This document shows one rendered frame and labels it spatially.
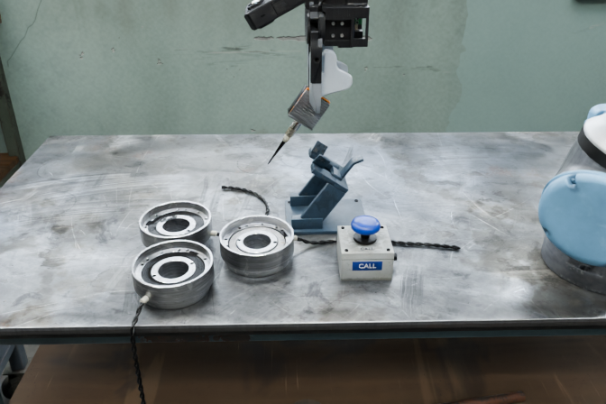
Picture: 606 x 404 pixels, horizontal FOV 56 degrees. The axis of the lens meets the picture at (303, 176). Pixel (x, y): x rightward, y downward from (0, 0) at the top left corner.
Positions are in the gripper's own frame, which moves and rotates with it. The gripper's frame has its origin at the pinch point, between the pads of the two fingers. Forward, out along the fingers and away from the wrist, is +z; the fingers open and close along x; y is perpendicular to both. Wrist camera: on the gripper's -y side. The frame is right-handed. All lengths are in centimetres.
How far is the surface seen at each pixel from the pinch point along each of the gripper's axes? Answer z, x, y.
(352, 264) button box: 17.3, -16.6, 4.4
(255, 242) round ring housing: 18.5, -8.7, -8.7
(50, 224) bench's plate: 19.8, -0.2, -41.2
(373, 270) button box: 18.3, -16.7, 7.4
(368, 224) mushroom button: 12.6, -14.3, 6.7
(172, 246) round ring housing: 16.6, -12.0, -20.0
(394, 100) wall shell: 53, 148, 45
